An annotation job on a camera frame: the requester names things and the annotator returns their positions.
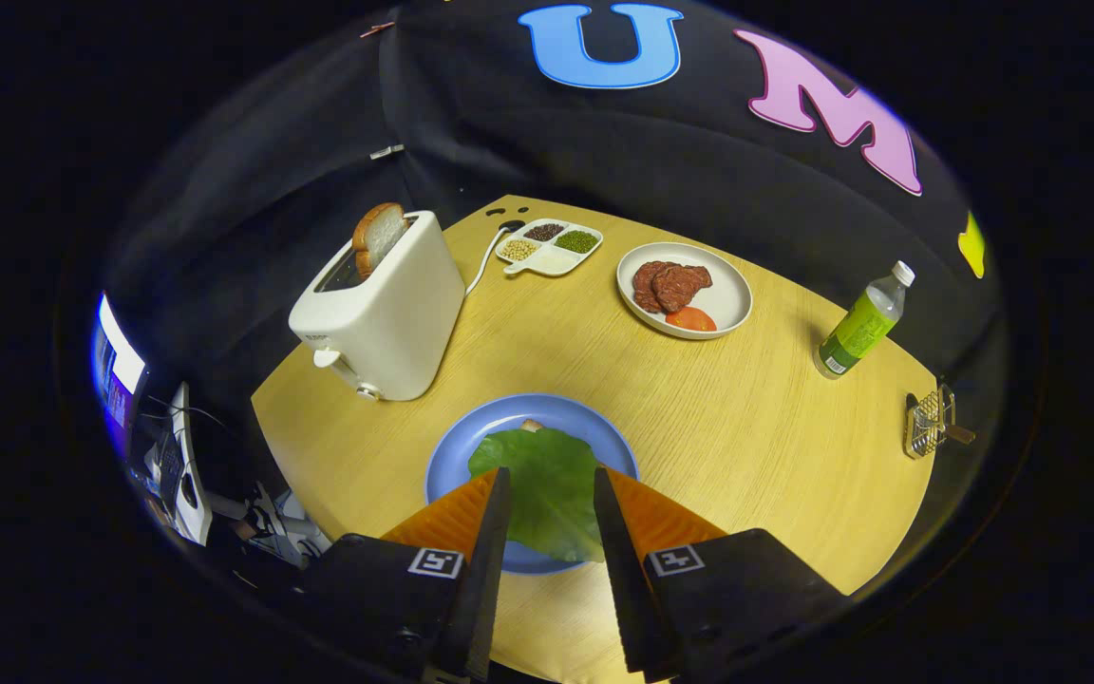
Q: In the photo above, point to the blue round plate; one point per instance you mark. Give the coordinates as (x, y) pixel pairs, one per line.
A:
(471, 442)

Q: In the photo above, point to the small white clip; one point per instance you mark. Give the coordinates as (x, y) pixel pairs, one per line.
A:
(386, 150)

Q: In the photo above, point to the pile of dark beans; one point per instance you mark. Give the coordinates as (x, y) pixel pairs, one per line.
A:
(544, 231)

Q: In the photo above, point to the white round plate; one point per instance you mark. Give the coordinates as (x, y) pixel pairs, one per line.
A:
(727, 294)

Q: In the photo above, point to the pile of green beans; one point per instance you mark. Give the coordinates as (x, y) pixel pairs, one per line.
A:
(576, 241)

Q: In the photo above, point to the toasted bread slice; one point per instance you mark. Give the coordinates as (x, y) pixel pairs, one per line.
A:
(533, 426)
(378, 233)

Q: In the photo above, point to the white toaster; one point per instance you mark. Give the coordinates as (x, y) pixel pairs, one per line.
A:
(395, 323)

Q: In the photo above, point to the green lettuce leaf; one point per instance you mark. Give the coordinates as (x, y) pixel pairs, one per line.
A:
(552, 484)

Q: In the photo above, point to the white divided dish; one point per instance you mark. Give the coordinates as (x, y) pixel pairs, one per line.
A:
(552, 261)

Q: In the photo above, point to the white and black equipment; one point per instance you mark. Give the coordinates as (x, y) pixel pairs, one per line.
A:
(276, 527)

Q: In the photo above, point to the green label plastic bottle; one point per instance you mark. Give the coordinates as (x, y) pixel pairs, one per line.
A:
(858, 328)

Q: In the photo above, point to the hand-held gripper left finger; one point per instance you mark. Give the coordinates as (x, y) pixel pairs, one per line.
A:
(485, 570)

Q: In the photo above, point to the brown meat patty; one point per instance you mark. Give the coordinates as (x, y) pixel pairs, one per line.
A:
(644, 285)
(685, 283)

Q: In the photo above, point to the pile of yellow beans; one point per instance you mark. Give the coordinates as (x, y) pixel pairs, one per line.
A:
(518, 250)

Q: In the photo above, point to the red tomato slice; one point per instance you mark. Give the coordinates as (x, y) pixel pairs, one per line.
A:
(691, 320)

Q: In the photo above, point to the small reddish clip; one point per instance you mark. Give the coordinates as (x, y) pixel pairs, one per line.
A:
(376, 28)

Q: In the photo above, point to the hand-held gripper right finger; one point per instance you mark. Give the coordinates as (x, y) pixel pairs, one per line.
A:
(618, 570)

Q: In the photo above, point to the computer monitor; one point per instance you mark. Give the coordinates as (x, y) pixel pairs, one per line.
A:
(118, 375)

